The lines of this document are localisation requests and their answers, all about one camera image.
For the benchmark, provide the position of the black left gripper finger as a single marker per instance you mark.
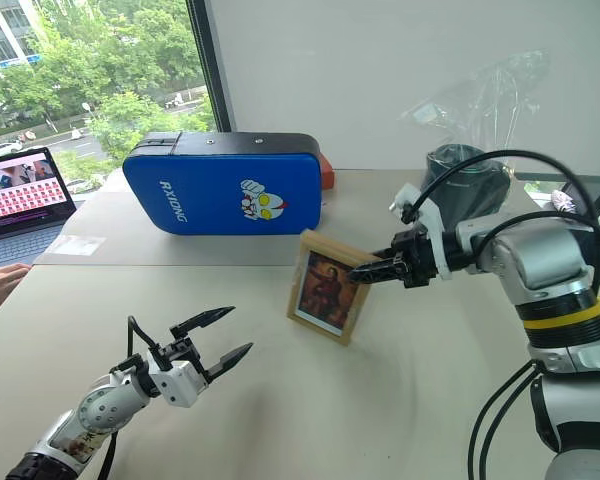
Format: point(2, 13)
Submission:
point(205, 318)
point(232, 357)

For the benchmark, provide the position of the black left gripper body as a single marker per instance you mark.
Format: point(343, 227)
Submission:
point(177, 351)

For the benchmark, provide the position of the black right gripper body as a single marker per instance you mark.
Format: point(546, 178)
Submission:
point(420, 260)

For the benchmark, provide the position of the wooden picture frame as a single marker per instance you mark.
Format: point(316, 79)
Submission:
point(325, 292)

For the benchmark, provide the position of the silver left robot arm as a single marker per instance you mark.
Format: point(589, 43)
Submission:
point(97, 407)

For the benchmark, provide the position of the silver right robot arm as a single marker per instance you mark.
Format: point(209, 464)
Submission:
point(545, 270)

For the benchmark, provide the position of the bare person hand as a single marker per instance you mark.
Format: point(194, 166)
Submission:
point(0, 285)

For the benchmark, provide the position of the black cylinder speaker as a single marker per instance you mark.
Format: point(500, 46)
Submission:
point(472, 192)

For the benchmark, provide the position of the orange box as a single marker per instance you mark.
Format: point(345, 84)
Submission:
point(328, 172)

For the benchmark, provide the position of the blue kick pad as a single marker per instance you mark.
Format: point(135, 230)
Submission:
point(205, 190)

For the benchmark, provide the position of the pale purple fuzzy object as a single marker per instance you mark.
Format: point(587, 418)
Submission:
point(564, 201)

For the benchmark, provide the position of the clear plastic bag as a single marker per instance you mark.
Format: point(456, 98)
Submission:
point(500, 100)

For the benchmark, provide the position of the open laptop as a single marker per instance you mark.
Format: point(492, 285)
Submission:
point(20, 195)

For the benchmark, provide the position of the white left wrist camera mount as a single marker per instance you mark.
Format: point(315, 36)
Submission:
point(180, 385)

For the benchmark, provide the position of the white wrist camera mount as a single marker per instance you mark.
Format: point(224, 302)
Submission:
point(180, 385)
point(432, 212)

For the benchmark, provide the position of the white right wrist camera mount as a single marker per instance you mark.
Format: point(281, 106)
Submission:
point(432, 212)

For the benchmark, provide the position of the black window frame post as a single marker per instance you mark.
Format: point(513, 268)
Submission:
point(215, 65)

